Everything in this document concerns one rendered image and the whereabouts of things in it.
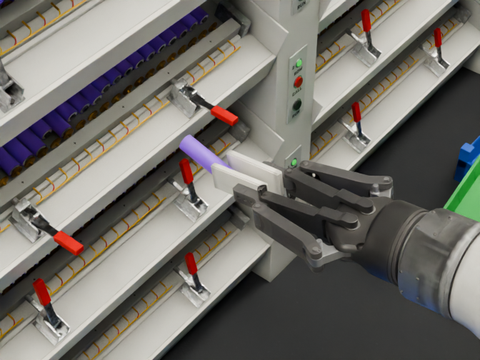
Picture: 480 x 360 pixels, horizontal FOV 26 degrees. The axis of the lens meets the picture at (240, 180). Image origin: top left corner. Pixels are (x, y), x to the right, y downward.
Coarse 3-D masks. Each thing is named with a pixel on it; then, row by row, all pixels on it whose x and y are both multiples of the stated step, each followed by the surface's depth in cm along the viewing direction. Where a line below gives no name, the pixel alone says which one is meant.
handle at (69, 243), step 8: (32, 216) 114; (40, 224) 114; (48, 224) 115; (48, 232) 114; (56, 232) 114; (56, 240) 113; (64, 240) 113; (72, 240) 113; (72, 248) 112; (80, 248) 112
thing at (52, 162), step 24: (192, 48) 133; (216, 48) 136; (168, 72) 130; (144, 96) 127; (96, 120) 124; (120, 120) 126; (144, 120) 127; (72, 144) 121; (48, 168) 118; (0, 192) 115; (24, 192) 117
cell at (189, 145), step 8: (192, 136) 110; (184, 144) 109; (192, 144) 109; (200, 144) 109; (192, 152) 109; (200, 152) 108; (208, 152) 108; (200, 160) 108; (208, 160) 108; (216, 160) 108; (208, 168) 108
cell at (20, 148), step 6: (6, 144) 119; (12, 144) 119; (18, 144) 119; (6, 150) 120; (12, 150) 119; (18, 150) 119; (24, 150) 119; (18, 156) 119; (24, 156) 119; (30, 156) 120; (24, 162) 119
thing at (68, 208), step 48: (240, 0) 138; (240, 48) 139; (240, 96) 140; (48, 144) 123; (144, 144) 127; (48, 192) 120; (96, 192) 121; (0, 240) 115; (48, 240) 117; (0, 288) 115
